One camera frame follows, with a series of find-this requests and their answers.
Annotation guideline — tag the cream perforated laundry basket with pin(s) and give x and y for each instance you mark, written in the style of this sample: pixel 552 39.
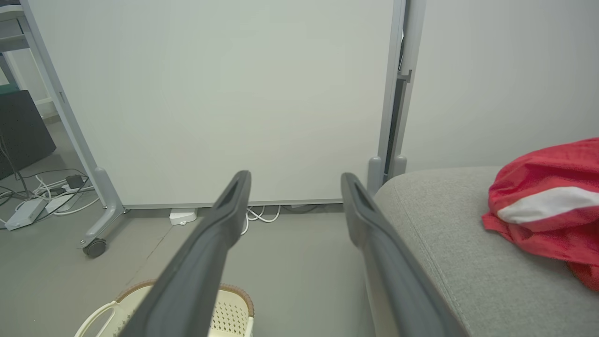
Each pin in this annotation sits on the cream perforated laundry basket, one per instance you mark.
pixel 231 313

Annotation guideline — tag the large white power strip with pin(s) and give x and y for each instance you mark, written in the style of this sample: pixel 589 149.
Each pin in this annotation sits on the large white power strip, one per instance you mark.
pixel 25 214

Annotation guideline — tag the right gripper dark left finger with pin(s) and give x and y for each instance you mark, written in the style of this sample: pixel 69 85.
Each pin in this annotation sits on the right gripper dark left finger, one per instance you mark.
pixel 196 262

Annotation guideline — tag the red garment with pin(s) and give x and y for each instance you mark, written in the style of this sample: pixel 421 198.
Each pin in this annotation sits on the red garment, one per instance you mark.
pixel 552 173

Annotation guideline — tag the dark cabinet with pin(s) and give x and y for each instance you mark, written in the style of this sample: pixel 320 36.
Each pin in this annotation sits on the dark cabinet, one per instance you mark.
pixel 21 131

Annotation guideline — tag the grey fabric sofa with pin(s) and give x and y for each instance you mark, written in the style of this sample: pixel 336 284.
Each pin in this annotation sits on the grey fabric sofa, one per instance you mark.
pixel 477 281

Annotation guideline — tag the black power adapter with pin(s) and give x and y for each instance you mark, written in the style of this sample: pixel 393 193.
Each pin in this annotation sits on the black power adapter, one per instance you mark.
pixel 75 181

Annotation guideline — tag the narrow white partition panel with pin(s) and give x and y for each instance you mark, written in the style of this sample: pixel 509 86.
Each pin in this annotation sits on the narrow white partition panel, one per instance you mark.
pixel 505 79

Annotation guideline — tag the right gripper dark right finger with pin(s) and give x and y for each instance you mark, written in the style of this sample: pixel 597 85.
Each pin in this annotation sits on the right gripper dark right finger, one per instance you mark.
pixel 388 281

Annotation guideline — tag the grey table frame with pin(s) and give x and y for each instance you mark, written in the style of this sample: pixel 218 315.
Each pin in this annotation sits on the grey table frame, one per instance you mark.
pixel 14 42

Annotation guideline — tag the black caster wheel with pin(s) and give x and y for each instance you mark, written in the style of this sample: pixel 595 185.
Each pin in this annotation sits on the black caster wheel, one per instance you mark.
pixel 95 248

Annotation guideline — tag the wide white partition panel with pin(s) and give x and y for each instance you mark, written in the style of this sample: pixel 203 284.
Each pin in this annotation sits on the wide white partition panel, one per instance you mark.
pixel 224 93

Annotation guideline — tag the grey partition leg with caster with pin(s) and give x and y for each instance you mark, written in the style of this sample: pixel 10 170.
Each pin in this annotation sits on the grey partition leg with caster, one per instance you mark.
pixel 105 206

